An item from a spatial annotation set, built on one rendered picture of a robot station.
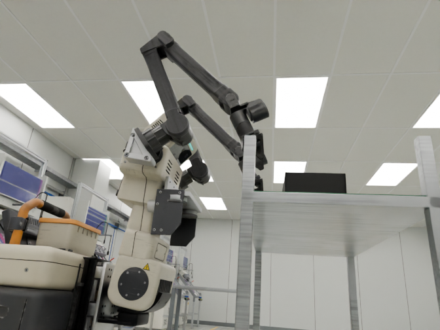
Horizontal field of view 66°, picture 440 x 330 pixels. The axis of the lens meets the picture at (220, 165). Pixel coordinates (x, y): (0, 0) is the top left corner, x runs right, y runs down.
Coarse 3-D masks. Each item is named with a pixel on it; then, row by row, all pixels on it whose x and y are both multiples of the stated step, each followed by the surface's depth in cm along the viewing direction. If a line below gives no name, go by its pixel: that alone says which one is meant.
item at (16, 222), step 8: (8, 216) 124; (16, 216) 129; (8, 224) 123; (16, 224) 118; (24, 224) 119; (32, 224) 137; (8, 232) 122; (24, 232) 125; (32, 232) 130; (8, 240) 121; (24, 240) 127; (32, 240) 131
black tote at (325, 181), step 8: (288, 176) 101; (296, 176) 100; (304, 176) 100; (312, 176) 100; (320, 176) 99; (328, 176) 99; (336, 176) 99; (344, 176) 98; (288, 184) 100; (296, 184) 99; (304, 184) 99; (312, 184) 99; (320, 184) 98; (328, 184) 98; (336, 184) 98; (344, 184) 98; (336, 192) 97; (344, 192) 97
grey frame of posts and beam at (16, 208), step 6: (42, 168) 347; (42, 174) 345; (0, 198) 289; (6, 198) 295; (0, 204) 291; (6, 204) 295; (12, 210) 310; (18, 210) 310; (30, 210) 325; (36, 210) 333; (30, 216) 329
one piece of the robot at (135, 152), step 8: (136, 136) 117; (128, 144) 116; (136, 144) 116; (128, 152) 115; (136, 152) 115; (144, 152) 114; (128, 160) 117; (136, 160) 115; (144, 160) 113; (152, 160) 114
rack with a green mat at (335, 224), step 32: (416, 160) 83; (256, 192) 83; (288, 192) 82; (320, 192) 81; (256, 224) 105; (288, 224) 102; (320, 224) 99; (352, 224) 96; (384, 224) 93; (256, 256) 161; (352, 256) 154; (256, 288) 156; (352, 288) 151; (256, 320) 151; (352, 320) 146
